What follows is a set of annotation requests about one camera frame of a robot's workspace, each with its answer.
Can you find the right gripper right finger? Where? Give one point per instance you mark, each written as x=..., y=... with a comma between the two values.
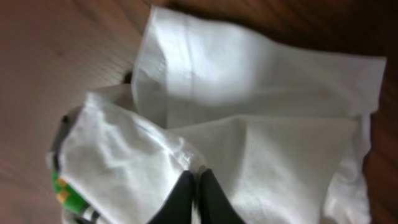
x=213, y=204

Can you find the white t-shirt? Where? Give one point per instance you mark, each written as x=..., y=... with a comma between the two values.
x=284, y=130

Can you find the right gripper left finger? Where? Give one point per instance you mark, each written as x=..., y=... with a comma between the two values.
x=177, y=208

